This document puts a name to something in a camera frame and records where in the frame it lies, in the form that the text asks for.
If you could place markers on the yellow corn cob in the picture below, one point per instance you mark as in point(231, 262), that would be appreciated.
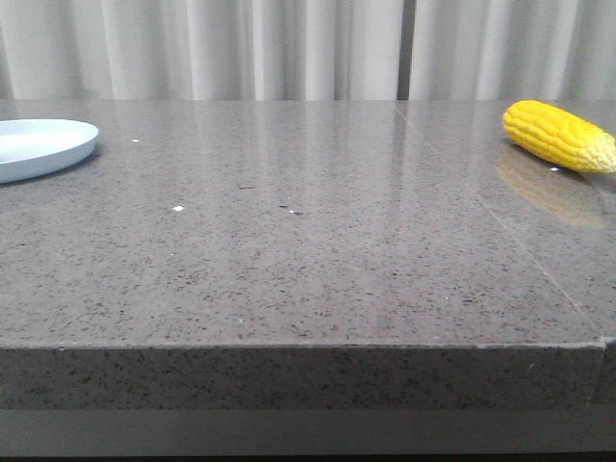
point(559, 137)

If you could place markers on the white round plate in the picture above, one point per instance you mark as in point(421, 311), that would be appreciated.
point(31, 148)

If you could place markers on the white pleated curtain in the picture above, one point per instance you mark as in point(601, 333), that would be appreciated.
point(308, 50)

